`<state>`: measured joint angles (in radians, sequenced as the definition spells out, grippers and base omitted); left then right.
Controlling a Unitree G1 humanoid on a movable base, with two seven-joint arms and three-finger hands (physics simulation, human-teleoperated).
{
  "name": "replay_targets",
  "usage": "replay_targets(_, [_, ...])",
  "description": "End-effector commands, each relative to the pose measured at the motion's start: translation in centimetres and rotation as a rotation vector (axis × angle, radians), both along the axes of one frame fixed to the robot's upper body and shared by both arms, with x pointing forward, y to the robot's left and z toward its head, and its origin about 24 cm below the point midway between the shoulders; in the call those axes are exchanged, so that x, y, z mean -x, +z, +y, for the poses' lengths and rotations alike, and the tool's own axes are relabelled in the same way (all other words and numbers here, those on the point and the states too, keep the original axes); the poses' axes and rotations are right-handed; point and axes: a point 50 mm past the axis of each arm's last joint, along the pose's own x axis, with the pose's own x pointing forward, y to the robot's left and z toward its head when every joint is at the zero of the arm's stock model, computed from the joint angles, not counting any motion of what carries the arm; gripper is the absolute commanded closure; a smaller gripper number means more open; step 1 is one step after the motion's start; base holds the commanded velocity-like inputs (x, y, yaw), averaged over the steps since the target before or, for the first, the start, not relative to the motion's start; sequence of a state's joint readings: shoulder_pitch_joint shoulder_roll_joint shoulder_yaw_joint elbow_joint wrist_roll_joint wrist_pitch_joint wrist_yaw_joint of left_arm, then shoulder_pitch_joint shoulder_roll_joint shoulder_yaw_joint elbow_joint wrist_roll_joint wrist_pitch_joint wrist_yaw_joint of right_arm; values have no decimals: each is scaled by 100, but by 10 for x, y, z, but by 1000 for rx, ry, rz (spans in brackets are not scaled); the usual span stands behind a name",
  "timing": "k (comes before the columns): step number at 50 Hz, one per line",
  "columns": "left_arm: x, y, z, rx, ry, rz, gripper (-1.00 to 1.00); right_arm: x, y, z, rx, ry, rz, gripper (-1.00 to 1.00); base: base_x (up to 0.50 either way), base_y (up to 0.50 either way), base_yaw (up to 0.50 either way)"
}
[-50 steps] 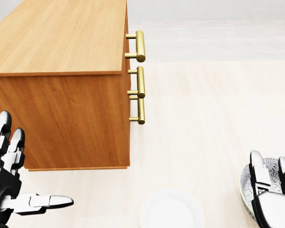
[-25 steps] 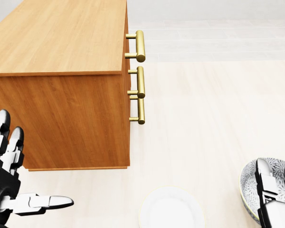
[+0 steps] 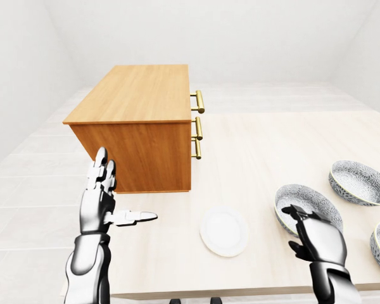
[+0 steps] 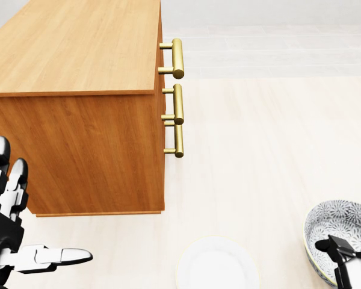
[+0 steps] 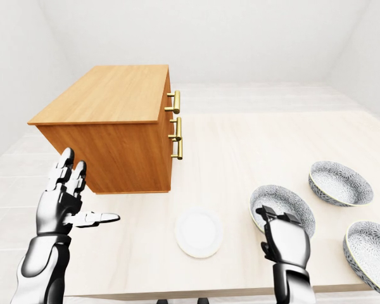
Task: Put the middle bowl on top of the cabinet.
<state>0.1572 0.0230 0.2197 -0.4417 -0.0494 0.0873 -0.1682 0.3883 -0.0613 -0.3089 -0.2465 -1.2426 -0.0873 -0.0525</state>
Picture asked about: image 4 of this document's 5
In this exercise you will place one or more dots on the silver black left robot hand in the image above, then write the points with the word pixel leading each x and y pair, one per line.
pixel 6 216

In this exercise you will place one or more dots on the black white patterned bowl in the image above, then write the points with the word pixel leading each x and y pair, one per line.
pixel 334 219

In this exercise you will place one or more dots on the white plate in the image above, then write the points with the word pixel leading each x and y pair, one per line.
pixel 216 265

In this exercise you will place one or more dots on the wooden cabinet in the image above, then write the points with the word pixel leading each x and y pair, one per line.
pixel 78 120

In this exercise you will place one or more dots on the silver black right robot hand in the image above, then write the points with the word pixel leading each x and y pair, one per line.
pixel 344 259

